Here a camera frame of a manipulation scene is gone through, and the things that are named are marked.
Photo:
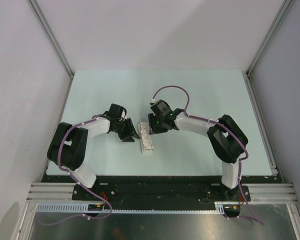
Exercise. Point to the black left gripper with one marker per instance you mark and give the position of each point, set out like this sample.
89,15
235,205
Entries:
131,131

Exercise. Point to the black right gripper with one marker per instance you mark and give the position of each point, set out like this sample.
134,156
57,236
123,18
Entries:
152,117

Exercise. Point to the white geometric glasses case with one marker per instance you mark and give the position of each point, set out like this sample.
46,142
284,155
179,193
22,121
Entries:
146,141

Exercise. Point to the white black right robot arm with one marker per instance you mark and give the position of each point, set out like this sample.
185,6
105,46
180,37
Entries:
227,139

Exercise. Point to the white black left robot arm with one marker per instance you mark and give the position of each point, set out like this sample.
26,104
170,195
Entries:
68,146

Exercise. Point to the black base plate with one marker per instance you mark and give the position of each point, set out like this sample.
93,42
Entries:
206,188

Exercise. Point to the grey slotted cable duct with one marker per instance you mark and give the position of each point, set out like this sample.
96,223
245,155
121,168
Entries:
85,208

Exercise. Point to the aluminium front frame rail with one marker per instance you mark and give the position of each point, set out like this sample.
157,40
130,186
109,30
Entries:
269,193

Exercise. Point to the right aluminium side rail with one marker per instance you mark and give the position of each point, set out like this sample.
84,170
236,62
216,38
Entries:
261,124

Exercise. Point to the left aluminium corner post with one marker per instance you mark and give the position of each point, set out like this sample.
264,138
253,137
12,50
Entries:
38,13

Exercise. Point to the aluminium corner post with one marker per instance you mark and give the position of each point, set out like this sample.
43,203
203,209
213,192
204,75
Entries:
38,13
270,34

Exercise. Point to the right aluminium corner post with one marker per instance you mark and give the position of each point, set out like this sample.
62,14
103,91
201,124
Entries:
270,34

